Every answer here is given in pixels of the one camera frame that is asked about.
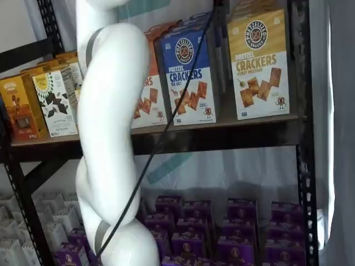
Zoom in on yellow white pretzel crackers box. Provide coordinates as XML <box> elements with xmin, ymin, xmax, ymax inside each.
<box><xmin>229</xmin><ymin>0</ymin><xmax>285</xmax><ymax>20</ymax></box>
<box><xmin>227</xmin><ymin>9</ymin><xmax>291</xmax><ymax>120</ymax></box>

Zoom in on orange white pretzel crackers box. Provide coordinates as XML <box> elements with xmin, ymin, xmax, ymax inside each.
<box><xmin>130</xmin><ymin>27</ymin><xmax>169</xmax><ymax>130</ymax></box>
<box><xmin>144</xmin><ymin>19</ymin><xmax>184</xmax><ymax>42</ymax></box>

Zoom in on blue white pretzel crackers box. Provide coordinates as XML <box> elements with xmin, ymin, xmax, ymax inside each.
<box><xmin>160</xmin><ymin>27</ymin><xmax>222</xmax><ymax>127</ymax></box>
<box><xmin>177</xmin><ymin>8</ymin><xmax>227</xmax><ymax>95</ymax></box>

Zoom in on purple snack box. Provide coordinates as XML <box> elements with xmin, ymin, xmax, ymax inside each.
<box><xmin>161</xmin><ymin>255</ymin><xmax>203</xmax><ymax>266</ymax></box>
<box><xmin>171</xmin><ymin>232</ymin><xmax>208</xmax><ymax>258</ymax></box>
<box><xmin>176</xmin><ymin>218</ymin><xmax>210</xmax><ymax>236</ymax></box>
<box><xmin>221</xmin><ymin>218</ymin><xmax>257</xmax><ymax>241</ymax></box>
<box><xmin>68</xmin><ymin>229</ymin><xmax>89</xmax><ymax>248</ymax></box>
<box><xmin>265</xmin><ymin>238</ymin><xmax>307</xmax><ymax>266</ymax></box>
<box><xmin>227</xmin><ymin>198</ymin><xmax>258</xmax><ymax>221</ymax></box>
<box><xmin>152</xmin><ymin>229</ymin><xmax>171</xmax><ymax>258</ymax></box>
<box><xmin>143</xmin><ymin>213</ymin><xmax>175</xmax><ymax>233</ymax></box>
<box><xmin>271</xmin><ymin>201</ymin><xmax>305</xmax><ymax>222</ymax></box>
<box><xmin>54</xmin><ymin>243</ymin><xmax>91</xmax><ymax>266</ymax></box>
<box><xmin>217</xmin><ymin>236</ymin><xmax>256</xmax><ymax>263</ymax></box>
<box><xmin>268</xmin><ymin>220</ymin><xmax>305</xmax><ymax>242</ymax></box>
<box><xmin>155</xmin><ymin>196</ymin><xmax>184</xmax><ymax>219</ymax></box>
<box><xmin>183</xmin><ymin>201</ymin><xmax>213</xmax><ymax>222</ymax></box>

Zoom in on white box with nutrition label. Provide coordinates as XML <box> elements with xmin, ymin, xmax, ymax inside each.
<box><xmin>59</xmin><ymin>62</ymin><xmax>84</xmax><ymax>111</ymax></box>

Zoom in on white box with dark crackers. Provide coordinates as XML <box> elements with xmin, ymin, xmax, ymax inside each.
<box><xmin>32</xmin><ymin>70</ymin><xmax>79</xmax><ymax>138</ymax></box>

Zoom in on black metal shelf rack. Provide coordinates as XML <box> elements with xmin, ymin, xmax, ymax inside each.
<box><xmin>0</xmin><ymin>0</ymin><xmax>320</xmax><ymax>266</ymax></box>

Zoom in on white carton box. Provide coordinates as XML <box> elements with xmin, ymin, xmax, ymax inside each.
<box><xmin>0</xmin><ymin>239</ymin><xmax>23</xmax><ymax>266</ymax></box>
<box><xmin>0</xmin><ymin>220</ymin><xmax>17</xmax><ymax>241</ymax></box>
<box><xmin>41</xmin><ymin>221</ymin><xmax>69</xmax><ymax>250</ymax></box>
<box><xmin>51</xmin><ymin>206</ymin><xmax>78</xmax><ymax>231</ymax></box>

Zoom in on orange brown snack box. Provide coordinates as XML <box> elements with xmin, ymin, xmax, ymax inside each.
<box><xmin>0</xmin><ymin>73</ymin><xmax>48</xmax><ymax>141</ymax></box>

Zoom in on teal tape strip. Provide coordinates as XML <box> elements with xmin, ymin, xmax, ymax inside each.
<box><xmin>118</xmin><ymin>0</ymin><xmax>171</xmax><ymax>25</ymax></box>
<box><xmin>146</xmin><ymin>151</ymin><xmax>196</xmax><ymax>184</ymax></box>

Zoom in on white plastic backdrop sheet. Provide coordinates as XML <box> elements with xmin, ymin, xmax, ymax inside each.
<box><xmin>0</xmin><ymin>0</ymin><xmax>300</xmax><ymax>207</ymax></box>

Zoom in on grey fabric curtain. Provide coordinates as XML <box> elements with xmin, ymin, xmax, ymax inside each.
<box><xmin>310</xmin><ymin>0</ymin><xmax>355</xmax><ymax>266</ymax></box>

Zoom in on black cable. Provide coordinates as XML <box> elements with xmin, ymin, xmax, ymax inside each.
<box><xmin>95</xmin><ymin>0</ymin><xmax>225</xmax><ymax>258</ymax></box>

